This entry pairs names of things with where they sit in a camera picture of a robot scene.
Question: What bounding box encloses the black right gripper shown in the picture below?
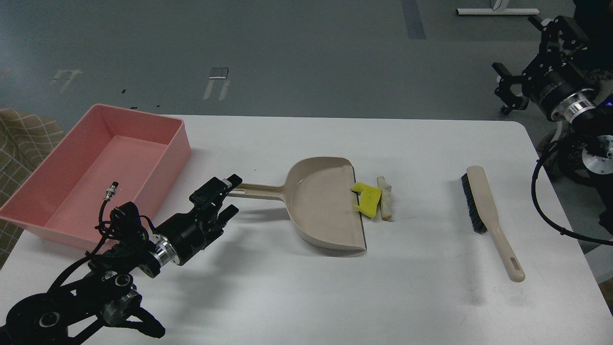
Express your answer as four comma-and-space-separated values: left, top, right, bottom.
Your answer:
492, 16, 596, 122

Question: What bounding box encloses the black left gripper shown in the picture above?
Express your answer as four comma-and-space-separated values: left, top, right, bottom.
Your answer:
155, 174, 243, 266

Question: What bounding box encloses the beige plastic dustpan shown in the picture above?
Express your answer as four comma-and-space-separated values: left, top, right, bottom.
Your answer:
228, 156, 366, 252

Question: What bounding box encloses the beige brush with black bristles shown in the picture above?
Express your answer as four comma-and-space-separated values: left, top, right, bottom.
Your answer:
461, 165, 526, 283

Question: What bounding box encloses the yellow sponge piece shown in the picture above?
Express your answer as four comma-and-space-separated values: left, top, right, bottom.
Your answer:
351, 183, 382, 218

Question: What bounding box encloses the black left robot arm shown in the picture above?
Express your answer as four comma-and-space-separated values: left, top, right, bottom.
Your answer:
1, 174, 242, 345

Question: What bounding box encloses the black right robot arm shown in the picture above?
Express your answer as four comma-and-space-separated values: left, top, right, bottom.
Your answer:
492, 15, 612, 245

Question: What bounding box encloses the pink plastic bin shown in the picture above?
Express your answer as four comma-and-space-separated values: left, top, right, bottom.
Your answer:
1, 104, 192, 250

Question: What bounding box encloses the checkered beige cloth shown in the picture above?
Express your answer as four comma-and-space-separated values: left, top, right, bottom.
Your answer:
0, 108, 65, 269

